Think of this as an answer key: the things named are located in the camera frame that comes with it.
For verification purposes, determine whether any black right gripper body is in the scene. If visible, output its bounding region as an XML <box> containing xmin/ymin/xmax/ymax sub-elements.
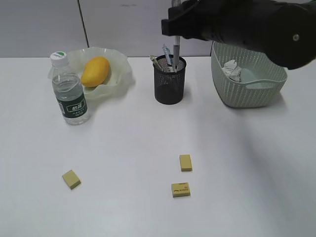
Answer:
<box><xmin>161</xmin><ymin>0</ymin><xmax>225</xmax><ymax>41</ymax></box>

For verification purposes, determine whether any grey white mechanical pen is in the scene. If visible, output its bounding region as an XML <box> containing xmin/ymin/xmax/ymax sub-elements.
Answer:
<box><xmin>171</xmin><ymin>0</ymin><xmax>181</xmax><ymax>72</ymax></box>

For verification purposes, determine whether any blue white ballpoint pen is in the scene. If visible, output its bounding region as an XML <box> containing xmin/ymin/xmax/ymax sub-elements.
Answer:
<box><xmin>162</xmin><ymin>44</ymin><xmax>174</xmax><ymax>73</ymax></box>

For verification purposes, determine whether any white waste paper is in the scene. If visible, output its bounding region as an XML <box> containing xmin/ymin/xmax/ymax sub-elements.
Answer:
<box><xmin>222</xmin><ymin>59</ymin><xmax>242</xmax><ymax>82</ymax></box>

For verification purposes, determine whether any beige white ballpoint pen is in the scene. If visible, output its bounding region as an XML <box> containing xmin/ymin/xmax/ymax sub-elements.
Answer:
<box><xmin>150</xmin><ymin>55</ymin><xmax>163</xmax><ymax>72</ymax></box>

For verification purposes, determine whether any yellow mango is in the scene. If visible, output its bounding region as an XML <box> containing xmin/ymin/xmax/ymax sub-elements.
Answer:
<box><xmin>80</xmin><ymin>56</ymin><xmax>110</xmax><ymax>87</ymax></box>

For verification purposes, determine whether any clear water bottle green label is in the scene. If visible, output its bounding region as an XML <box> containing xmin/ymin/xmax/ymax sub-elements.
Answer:
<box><xmin>50</xmin><ymin>51</ymin><xmax>89</xmax><ymax>125</ymax></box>

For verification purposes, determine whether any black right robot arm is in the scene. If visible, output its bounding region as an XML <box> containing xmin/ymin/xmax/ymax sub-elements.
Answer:
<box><xmin>161</xmin><ymin>0</ymin><xmax>316</xmax><ymax>70</ymax></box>

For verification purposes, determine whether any black mesh pen holder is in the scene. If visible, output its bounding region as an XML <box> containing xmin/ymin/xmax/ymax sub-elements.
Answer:
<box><xmin>153</xmin><ymin>55</ymin><xmax>187</xmax><ymax>105</ymax></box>

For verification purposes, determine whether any green woven plastic basket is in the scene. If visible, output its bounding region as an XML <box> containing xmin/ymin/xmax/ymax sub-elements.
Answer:
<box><xmin>211</xmin><ymin>42</ymin><xmax>287</xmax><ymax>108</ymax></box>

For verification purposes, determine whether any pale green wavy glass plate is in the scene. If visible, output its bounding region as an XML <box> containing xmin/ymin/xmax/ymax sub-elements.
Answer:
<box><xmin>49</xmin><ymin>47</ymin><xmax>131</xmax><ymax>99</ymax></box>

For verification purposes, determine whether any yellow eraser with red print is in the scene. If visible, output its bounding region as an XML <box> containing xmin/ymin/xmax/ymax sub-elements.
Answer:
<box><xmin>171</xmin><ymin>182</ymin><xmax>191</xmax><ymax>198</ymax></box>

